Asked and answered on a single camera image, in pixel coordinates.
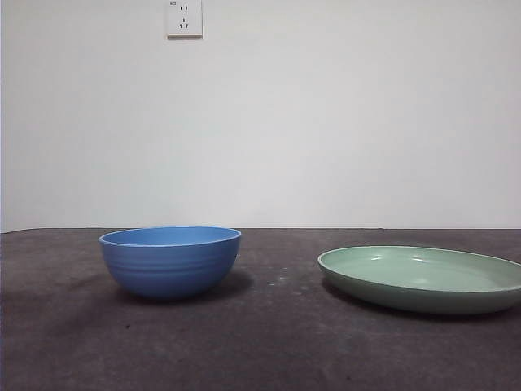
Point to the blue ribbed bowl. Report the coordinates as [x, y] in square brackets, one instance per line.
[170, 269]

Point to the green round plate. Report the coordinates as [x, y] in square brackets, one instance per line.
[407, 293]

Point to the white wall socket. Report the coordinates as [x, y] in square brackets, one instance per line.
[184, 24]

